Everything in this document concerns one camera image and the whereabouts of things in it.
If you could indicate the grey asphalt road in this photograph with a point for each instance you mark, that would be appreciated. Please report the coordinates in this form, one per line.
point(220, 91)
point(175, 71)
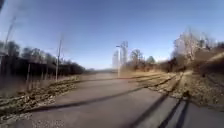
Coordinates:
point(100, 110)

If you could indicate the pale dry grass verge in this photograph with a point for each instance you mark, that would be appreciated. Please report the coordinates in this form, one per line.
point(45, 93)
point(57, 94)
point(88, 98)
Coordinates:
point(13, 86)

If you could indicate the group of bare trees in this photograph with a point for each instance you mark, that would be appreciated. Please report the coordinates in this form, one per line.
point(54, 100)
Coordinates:
point(186, 46)

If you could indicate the cluster of trees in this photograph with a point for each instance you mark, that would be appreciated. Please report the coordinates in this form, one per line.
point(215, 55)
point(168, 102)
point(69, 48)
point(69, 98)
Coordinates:
point(136, 58)

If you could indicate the row of dark trees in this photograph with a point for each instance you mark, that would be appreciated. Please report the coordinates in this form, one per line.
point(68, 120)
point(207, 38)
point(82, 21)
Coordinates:
point(33, 65)

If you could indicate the dry grass strip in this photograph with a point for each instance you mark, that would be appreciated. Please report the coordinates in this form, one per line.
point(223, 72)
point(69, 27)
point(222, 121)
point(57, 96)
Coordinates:
point(140, 74)

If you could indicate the thin bare tree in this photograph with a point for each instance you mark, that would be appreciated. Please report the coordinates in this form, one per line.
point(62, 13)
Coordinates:
point(58, 63)

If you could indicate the lattice pylon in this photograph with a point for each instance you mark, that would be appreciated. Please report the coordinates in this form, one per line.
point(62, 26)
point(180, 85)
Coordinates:
point(124, 53)

